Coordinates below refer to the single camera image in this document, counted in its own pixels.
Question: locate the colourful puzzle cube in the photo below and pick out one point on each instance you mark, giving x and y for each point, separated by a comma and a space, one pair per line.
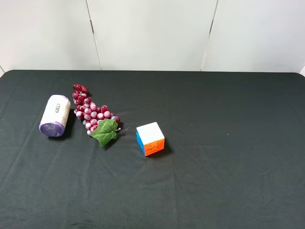
150, 138

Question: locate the purple trash bag roll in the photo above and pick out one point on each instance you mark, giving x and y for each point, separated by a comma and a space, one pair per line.
55, 116

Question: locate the black tablecloth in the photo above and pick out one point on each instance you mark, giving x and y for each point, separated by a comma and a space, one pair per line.
233, 158

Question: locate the red artificial grape bunch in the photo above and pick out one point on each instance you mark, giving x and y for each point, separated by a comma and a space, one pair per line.
101, 124

